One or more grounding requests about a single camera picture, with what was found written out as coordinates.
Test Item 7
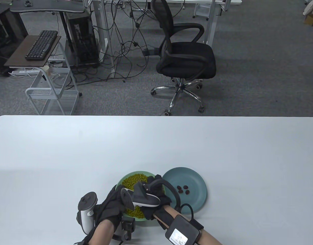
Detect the brown keyboard shelf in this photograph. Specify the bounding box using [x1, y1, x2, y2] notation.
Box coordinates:
[4, 35, 62, 68]

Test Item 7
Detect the person's right hand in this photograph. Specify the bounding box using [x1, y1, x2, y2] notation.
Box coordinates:
[140, 175, 172, 221]

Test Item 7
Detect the dark curved desk top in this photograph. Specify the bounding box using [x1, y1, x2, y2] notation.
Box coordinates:
[10, 0, 85, 13]

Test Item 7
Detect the light green plate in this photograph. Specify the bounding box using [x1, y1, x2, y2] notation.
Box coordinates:
[116, 170, 167, 222]

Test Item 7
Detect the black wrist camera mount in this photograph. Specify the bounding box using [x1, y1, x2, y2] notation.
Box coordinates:
[112, 216, 136, 241]

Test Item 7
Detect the black keyboard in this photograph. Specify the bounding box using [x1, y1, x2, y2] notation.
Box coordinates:
[25, 30, 58, 61]

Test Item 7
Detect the black computer tower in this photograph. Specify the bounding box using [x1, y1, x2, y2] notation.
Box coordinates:
[65, 11, 100, 68]

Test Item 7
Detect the teal plate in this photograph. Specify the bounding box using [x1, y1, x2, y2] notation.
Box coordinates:
[162, 167, 207, 213]

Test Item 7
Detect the white desk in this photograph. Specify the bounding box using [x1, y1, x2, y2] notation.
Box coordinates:
[192, 0, 243, 44]

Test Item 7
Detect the white desk frame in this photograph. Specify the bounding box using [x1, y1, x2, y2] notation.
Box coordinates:
[82, 0, 116, 72]

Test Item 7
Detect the pile of green beans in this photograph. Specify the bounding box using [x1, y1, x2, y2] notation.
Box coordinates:
[121, 174, 166, 220]

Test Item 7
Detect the black box cable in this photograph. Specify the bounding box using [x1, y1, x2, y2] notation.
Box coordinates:
[181, 203, 194, 220]

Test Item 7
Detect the person's left forearm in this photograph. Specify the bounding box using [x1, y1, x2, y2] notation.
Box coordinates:
[89, 220, 116, 245]

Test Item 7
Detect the white power strip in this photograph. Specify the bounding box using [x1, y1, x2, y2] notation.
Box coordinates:
[8, 69, 41, 77]

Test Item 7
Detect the white wire cart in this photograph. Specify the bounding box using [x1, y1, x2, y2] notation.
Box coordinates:
[25, 41, 82, 116]

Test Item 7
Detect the black office chair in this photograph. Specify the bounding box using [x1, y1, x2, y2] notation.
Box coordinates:
[151, 0, 217, 117]

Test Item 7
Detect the person's left hand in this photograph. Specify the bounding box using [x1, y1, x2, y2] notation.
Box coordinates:
[95, 184, 126, 227]

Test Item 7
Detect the tangle of black cables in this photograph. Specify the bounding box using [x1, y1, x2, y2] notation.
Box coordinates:
[67, 0, 187, 88]

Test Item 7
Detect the black box with white label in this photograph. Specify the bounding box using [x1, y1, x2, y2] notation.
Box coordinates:
[165, 215, 201, 245]

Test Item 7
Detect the black cabinet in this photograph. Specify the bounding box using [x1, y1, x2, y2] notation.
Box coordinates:
[0, 4, 28, 77]

